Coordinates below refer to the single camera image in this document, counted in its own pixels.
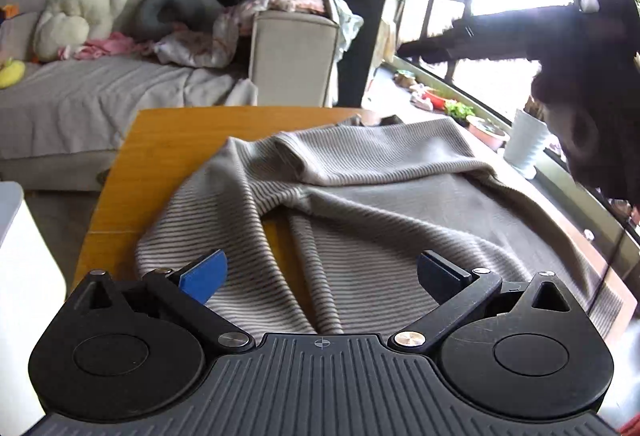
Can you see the grey neck pillow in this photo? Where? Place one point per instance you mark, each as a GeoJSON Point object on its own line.
{"type": "Point", "coordinates": [175, 6]}

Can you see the white plush toy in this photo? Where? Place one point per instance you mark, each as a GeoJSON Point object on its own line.
{"type": "Point", "coordinates": [80, 11]}

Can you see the white ribbed plant pot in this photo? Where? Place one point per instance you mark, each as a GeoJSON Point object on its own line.
{"type": "Point", "coordinates": [525, 143]}

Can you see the red bowl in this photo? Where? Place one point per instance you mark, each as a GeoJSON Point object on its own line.
{"type": "Point", "coordinates": [436, 100]}

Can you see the yellow plush toy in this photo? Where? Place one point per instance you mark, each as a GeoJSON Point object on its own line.
{"type": "Point", "coordinates": [11, 73]}

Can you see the small green plant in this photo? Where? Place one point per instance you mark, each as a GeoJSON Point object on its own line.
{"type": "Point", "coordinates": [459, 110]}

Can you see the pink cloth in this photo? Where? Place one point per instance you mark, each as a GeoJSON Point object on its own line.
{"type": "Point", "coordinates": [112, 45]}

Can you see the small brown pot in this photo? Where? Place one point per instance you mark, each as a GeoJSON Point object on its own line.
{"type": "Point", "coordinates": [405, 78]}

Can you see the pink plant pot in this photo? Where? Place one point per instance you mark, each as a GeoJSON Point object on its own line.
{"type": "Point", "coordinates": [487, 133]}

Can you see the grey striped sweater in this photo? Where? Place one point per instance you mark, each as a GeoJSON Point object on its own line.
{"type": "Point", "coordinates": [360, 196]}

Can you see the white appliance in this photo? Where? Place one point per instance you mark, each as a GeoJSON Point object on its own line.
{"type": "Point", "coordinates": [25, 296]}

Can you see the beige sofa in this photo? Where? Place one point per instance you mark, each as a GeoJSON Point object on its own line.
{"type": "Point", "coordinates": [295, 56]}

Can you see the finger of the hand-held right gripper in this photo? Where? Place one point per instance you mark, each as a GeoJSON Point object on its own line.
{"type": "Point", "coordinates": [450, 47]}
{"type": "Point", "coordinates": [500, 23]}

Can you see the palm plant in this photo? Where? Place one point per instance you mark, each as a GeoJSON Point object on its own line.
{"type": "Point", "coordinates": [535, 111]}

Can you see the pink figurine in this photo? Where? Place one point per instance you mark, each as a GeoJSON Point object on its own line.
{"type": "Point", "coordinates": [421, 98]}

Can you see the pink floral garment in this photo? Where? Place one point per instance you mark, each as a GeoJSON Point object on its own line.
{"type": "Point", "coordinates": [295, 1]}

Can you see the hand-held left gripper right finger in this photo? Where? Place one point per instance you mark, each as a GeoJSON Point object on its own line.
{"type": "Point", "coordinates": [435, 273]}

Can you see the floral blanket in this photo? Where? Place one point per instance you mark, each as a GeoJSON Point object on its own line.
{"type": "Point", "coordinates": [200, 43]}

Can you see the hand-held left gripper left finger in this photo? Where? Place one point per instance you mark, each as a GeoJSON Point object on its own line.
{"type": "Point", "coordinates": [205, 278]}

